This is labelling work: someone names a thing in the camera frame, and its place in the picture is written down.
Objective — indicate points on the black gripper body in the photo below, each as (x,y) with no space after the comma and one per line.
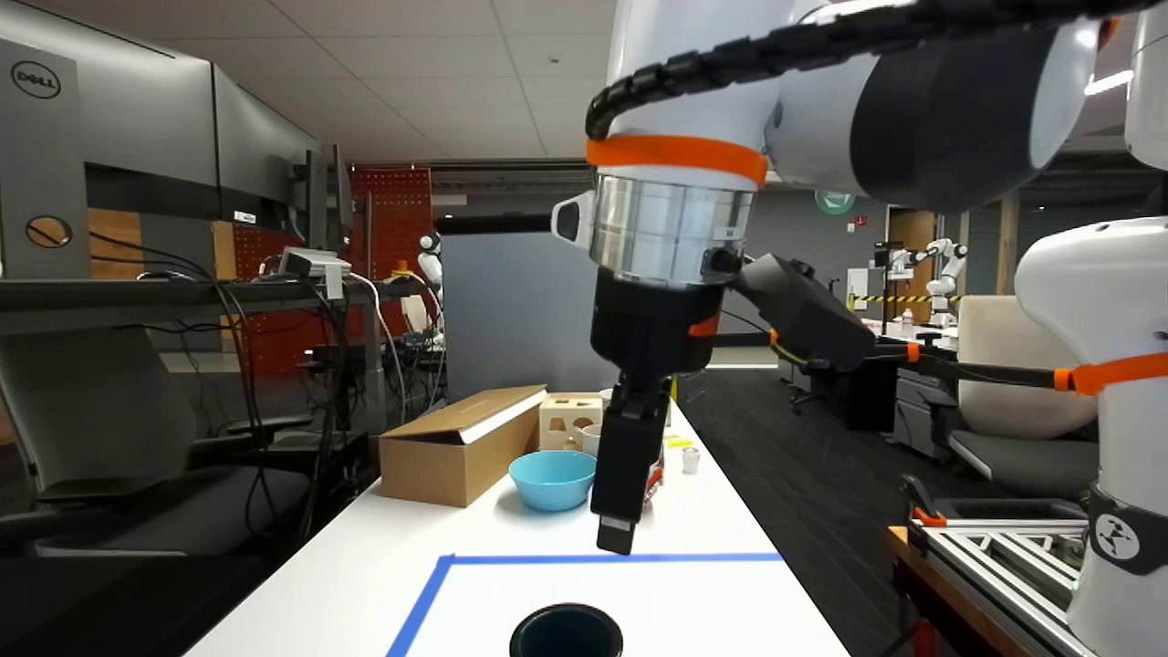
(650,322)

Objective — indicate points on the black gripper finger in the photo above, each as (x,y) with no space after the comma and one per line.
(658,438)
(616,460)

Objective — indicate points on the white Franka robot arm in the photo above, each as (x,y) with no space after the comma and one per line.
(678,75)

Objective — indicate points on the small white cup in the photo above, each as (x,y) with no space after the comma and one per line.
(691,460)

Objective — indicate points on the light blue bowl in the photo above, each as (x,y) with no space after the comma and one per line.
(551,478)

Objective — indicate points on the blue tape line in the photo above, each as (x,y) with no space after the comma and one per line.
(607,561)

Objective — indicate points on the brown cardboard box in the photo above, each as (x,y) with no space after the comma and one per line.
(457,443)

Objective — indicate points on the dark teal mug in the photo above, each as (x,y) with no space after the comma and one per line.
(567,634)

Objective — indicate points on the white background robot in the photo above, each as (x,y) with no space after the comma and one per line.
(941,274)

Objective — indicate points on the white power strip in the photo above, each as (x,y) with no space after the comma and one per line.
(313,264)

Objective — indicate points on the grey monitor without logo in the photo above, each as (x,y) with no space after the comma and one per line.
(261,152)

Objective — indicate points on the grey Dell monitor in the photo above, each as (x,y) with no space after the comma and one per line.
(40,158)

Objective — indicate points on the black camera on mount arm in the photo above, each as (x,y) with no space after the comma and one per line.
(814,314)

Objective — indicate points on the green round wall sign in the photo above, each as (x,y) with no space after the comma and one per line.
(834,203)

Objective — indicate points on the black articulated camera mount arm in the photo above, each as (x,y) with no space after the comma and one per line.
(986,370)

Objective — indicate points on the aluminium rail robot stand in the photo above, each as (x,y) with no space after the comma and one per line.
(998,561)

